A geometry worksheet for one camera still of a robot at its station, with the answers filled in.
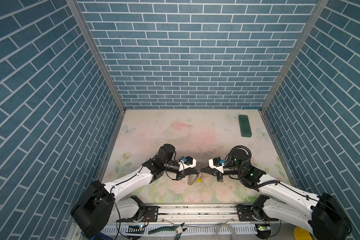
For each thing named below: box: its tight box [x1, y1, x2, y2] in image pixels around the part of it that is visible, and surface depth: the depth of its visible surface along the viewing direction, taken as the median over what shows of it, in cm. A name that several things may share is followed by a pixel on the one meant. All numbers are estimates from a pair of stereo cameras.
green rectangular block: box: [238, 114, 252, 138], surface depth 110 cm
